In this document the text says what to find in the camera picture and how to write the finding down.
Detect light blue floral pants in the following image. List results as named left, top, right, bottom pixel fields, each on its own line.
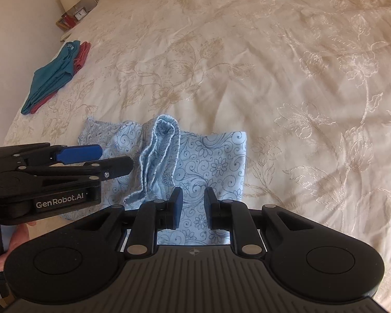
left=63, top=115, right=247, bottom=245

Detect small alarm clock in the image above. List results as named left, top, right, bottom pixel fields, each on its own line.
left=74, top=8, right=87, bottom=21

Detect red picture frame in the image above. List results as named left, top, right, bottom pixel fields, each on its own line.
left=56, top=14, right=77, bottom=31

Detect folded teal pants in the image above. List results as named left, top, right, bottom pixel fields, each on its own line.
left=21, top=40, right=80, bottom=115

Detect person's left hand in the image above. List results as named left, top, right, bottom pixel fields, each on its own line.
left=0, top=221, right=36, bottom=272

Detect folded red pants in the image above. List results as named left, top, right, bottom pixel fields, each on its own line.
left=30, top=42, right=91, bottom=114

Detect cream embroidered bedspread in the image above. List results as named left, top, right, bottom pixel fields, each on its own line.
left=5, top=0, right=391, bottom=312

